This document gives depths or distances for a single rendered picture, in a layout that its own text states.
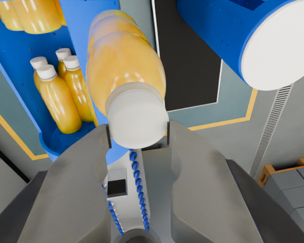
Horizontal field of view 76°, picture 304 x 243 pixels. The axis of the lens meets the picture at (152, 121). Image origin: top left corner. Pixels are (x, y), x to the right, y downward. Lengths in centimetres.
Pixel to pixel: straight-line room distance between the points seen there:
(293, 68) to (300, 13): 17
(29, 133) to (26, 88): 173
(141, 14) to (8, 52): 115
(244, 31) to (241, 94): 157
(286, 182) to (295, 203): 31
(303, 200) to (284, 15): 289
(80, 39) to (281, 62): 60
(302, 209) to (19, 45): 323
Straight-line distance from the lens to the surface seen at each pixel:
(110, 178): 107
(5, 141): 253
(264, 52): 71
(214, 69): 174
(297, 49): 77
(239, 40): 70
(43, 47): 65
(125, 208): 147
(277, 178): 343
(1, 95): 213
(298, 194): 340
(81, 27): 37
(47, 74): 53
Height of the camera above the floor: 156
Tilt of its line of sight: 48 degrees down
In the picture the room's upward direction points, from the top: 169 degrees clockwise
